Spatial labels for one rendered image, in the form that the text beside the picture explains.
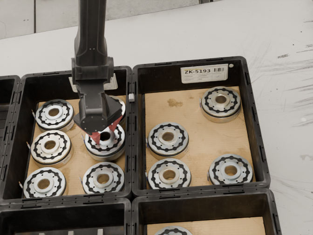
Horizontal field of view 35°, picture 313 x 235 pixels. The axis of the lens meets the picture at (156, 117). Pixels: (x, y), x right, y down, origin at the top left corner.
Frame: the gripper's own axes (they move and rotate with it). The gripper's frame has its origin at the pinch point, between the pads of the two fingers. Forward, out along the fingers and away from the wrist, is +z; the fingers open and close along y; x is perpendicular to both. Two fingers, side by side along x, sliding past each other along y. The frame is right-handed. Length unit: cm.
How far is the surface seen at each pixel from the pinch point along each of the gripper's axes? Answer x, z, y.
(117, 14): 122, 93, 97
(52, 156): 6.7, 3.1, -11.9
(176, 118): -6.6, 6.1, 18.7
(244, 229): -39.6, 5.3, 5.7
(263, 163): -35.5, -4.4, 16.8
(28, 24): 157, 93, 57
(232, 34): 12, 20, 65
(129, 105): -0.7, -3.9, 8.7
